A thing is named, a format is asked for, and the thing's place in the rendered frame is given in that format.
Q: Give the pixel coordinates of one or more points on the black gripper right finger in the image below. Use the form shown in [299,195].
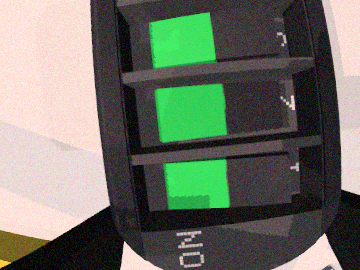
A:
[344,233]

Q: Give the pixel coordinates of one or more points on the dark grey switch controller unit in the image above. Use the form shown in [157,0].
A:
[219,127]

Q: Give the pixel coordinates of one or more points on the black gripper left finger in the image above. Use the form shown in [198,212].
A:
[93,245]

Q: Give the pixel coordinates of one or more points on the yellow flat block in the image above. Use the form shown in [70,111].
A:
[14,246]

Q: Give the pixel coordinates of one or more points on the white sheet of paper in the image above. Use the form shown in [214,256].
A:
[328,267]

